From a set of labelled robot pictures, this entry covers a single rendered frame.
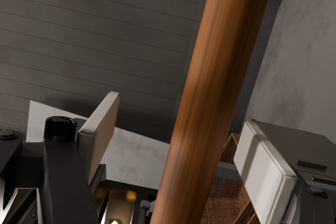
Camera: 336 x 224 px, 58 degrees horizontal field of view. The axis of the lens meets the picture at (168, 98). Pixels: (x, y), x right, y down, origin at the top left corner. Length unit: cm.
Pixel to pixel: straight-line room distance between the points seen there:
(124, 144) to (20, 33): 182
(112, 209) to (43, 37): 255
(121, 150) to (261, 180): 347
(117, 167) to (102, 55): 136
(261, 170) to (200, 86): 5
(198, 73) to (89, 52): 370
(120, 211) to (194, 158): 186
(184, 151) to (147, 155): 336
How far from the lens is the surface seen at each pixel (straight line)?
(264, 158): 16
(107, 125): 16
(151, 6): 370
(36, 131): 412
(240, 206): 188
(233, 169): 112
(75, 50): 389
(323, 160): 171
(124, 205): 199
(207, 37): 15
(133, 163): 363
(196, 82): 16
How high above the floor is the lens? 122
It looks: 3 degrees down
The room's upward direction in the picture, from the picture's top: 78 degrees counter-clockwise
